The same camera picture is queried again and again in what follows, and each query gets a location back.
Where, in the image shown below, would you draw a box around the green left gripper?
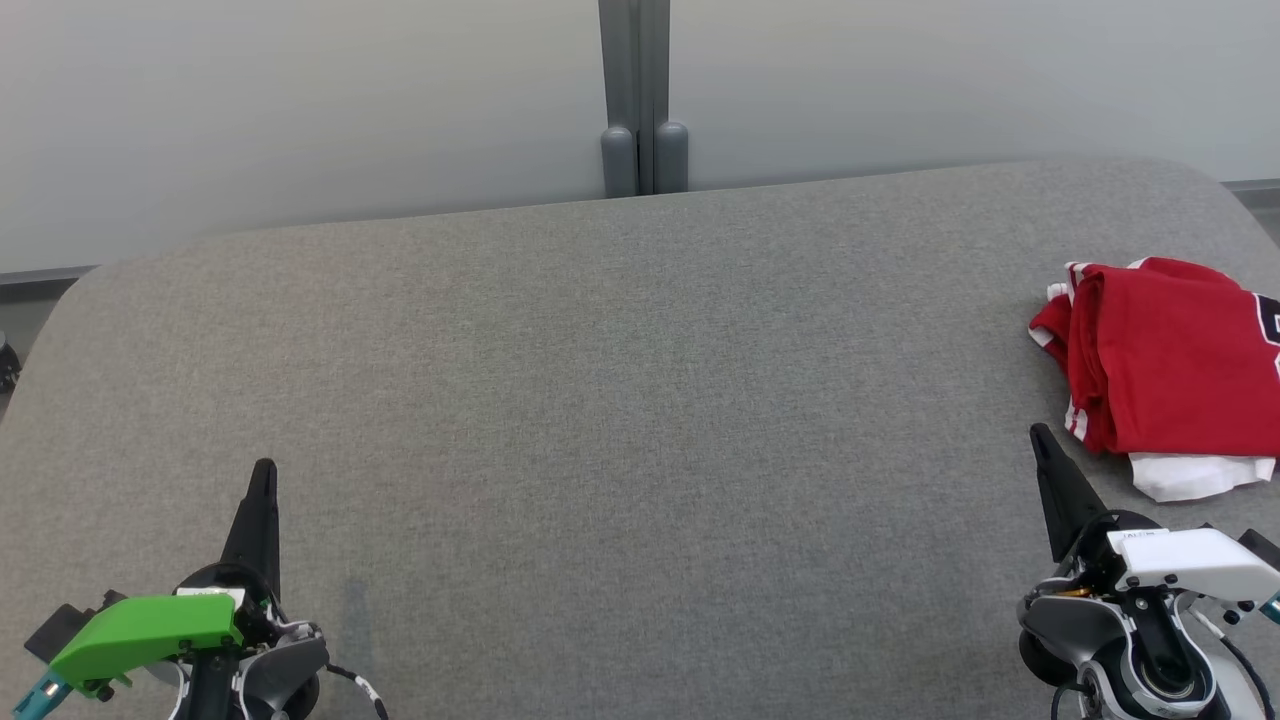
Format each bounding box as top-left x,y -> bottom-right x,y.
48,458 -> 283,699

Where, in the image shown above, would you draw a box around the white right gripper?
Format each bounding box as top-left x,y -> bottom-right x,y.
1029,422 -> 1280,603

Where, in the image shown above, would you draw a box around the red white basketball jersey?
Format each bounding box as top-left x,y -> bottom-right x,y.
1063,258 -> 1280,503

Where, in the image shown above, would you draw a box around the red white basketball shorts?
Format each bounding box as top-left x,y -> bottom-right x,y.
1028,262 -> 1081,376

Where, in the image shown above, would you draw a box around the black white banded cable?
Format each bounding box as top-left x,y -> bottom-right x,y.
325,662 -> 391,720

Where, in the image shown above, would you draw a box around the black right camera cable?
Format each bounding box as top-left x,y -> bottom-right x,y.
1215,630 -> 1279,720

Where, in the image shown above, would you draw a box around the teal left camera connector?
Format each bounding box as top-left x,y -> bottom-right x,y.
12,672 -> 73,720

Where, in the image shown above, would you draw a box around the dark grey partition rail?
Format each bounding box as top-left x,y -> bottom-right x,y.
1222,178 -> 1280,211
0,266 -> 96,303

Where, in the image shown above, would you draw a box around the grey partition post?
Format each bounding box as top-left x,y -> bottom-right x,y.
597,0 -> 690,198

